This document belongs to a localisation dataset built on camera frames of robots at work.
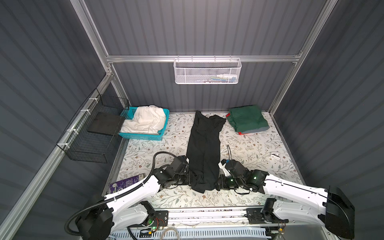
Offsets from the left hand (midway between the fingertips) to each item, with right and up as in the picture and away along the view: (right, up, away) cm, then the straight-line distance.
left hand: (193, 179), depth 80 cm
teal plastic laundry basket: (-51, +38, +35) cm, 72 cm away
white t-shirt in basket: (-36, +34, +35) cm, 61 cm away
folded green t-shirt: (+39, +35, +28) cm, 59 cm away
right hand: (+11, -3, -3) cm, 12 cm away
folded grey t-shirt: (+44, +25, +26) cm, 57 cm away
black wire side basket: (-49, +24, -7) cm, 55 cm away
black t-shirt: (+6, +10, +16) cm, 19 cm away
